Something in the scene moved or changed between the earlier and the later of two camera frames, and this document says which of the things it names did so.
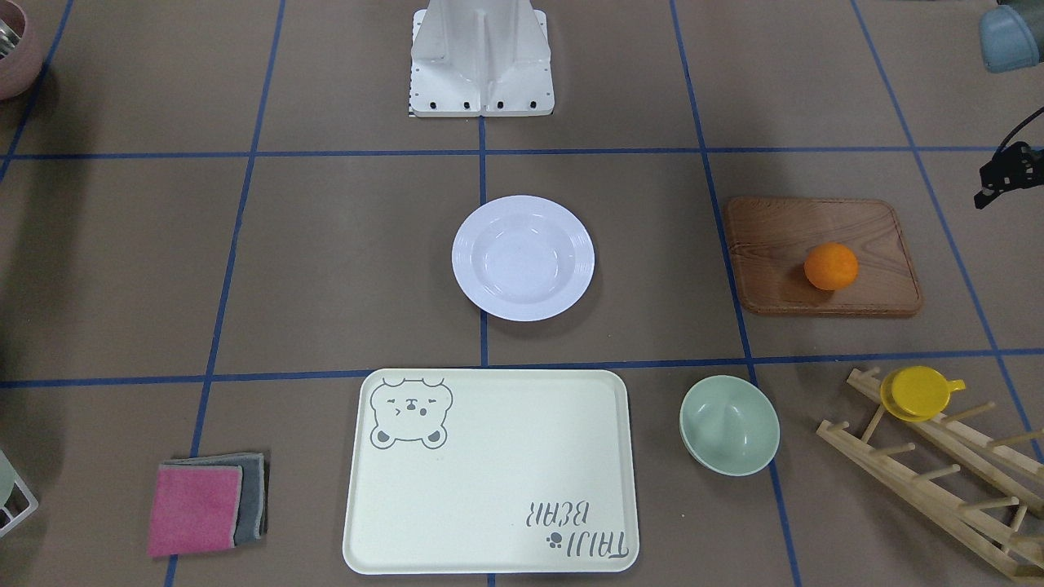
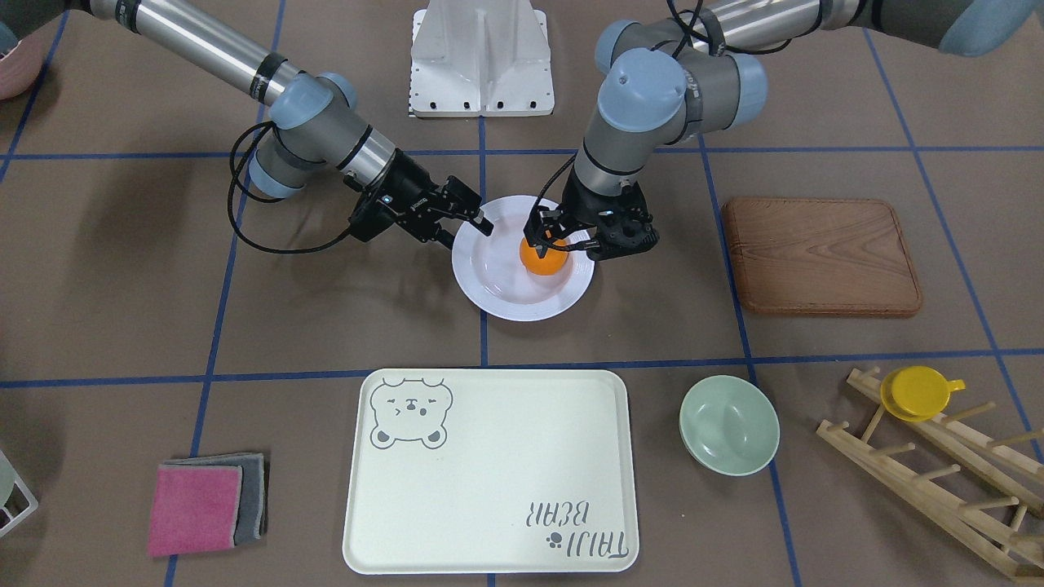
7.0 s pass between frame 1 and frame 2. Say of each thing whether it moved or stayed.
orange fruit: moved
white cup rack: stayed
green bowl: stayed
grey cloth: stayed
